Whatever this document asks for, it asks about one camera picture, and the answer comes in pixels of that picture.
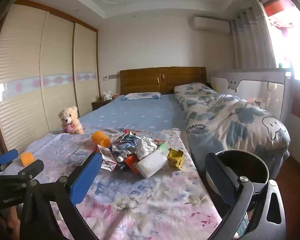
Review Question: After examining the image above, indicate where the yellow green spout pouch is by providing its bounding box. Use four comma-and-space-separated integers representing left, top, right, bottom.
167, 148, 185, 170

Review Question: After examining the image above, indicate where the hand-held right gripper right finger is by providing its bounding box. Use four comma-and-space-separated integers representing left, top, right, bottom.
204, 152, 289, 240

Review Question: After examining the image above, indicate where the blue star bed sheet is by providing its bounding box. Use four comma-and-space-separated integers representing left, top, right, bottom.
52, 94, 190, 135

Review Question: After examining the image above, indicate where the white wall air conditioner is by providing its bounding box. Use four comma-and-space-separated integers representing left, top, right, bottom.
189, 16, 231, 33

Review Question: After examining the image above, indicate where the cream slatted wardrobe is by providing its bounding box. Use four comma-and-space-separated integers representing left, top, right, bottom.
0, 0, 100, 153

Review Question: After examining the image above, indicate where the white rectangular packet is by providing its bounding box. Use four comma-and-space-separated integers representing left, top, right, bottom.
136, 152, 168, 179

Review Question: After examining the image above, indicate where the dark wooden nightstand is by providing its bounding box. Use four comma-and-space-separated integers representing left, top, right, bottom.
91, 99, 113, 110

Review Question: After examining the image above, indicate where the red white carton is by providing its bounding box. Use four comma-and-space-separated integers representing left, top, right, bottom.
96, 144, 118, 172

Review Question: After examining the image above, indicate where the red window drape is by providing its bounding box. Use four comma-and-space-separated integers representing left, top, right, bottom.
264, 0, 300, 28

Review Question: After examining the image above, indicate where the red snack wrapper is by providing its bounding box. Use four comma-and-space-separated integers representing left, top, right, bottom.
124, 154, 141, 175

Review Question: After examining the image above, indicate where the blue white pillow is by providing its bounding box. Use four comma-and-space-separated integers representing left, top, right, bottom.
120, 92, 162, 101

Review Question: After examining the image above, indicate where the pink floral blanket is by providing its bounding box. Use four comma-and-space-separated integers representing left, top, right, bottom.
0, 127, 230, 240

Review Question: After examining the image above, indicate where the blue white cartoon quilt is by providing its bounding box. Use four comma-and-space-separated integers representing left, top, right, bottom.
174, 82, 290, 175

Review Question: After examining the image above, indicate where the grey dotted curtain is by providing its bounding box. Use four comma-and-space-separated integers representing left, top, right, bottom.
230, 0, 277, 69

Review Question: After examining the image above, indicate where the white trash bin black liner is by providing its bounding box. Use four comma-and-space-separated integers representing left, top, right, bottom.
205, 149, 270, 198

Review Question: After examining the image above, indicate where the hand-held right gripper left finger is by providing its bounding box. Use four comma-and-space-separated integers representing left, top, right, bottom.
20, 152, 103, 240

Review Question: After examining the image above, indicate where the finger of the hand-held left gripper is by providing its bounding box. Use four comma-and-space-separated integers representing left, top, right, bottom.
0, 149, 19, 167
0, 159, 45, 184

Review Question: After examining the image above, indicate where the green carton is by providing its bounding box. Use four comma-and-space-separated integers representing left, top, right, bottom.
156, 141, 172, 153

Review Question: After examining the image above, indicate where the white tissue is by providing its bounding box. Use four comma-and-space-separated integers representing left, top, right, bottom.
135, 137, 157, 160

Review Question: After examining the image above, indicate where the large orange foam net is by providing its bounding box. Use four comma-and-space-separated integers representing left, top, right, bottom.
91, 131, 111, 147

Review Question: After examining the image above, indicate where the blue plastic bag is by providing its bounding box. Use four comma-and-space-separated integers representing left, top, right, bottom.
112, 131, 140, 155

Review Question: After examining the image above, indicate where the small orange foam net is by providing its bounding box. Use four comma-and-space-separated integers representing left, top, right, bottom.
20, 152, 35, 166

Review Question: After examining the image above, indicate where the beige teddy bear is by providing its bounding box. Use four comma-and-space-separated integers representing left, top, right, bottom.
58, 106, 85, 135

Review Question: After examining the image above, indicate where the wooden bed headboard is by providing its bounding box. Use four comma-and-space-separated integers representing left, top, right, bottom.
119, 67, 207, 95

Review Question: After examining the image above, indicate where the grey bed guard rail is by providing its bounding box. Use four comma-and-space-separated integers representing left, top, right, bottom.
209, 67, 294, 123

